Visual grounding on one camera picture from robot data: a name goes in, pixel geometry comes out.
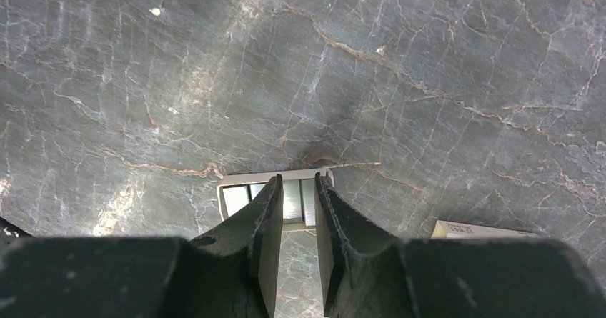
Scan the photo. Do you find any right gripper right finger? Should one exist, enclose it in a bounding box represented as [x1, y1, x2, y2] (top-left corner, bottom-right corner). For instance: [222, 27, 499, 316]
[314, 174, 605, 317]

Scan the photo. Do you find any silver staple strip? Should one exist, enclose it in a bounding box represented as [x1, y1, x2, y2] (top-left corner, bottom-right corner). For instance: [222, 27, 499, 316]
[220, 185, 250, 219]
[282, 180, 303, 224]
[248, 183, 265, 200]
[300, 179, 316, 227]

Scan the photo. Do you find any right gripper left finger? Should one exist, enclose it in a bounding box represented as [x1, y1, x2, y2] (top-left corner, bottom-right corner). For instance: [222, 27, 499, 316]
[1, 175, 283, 317]

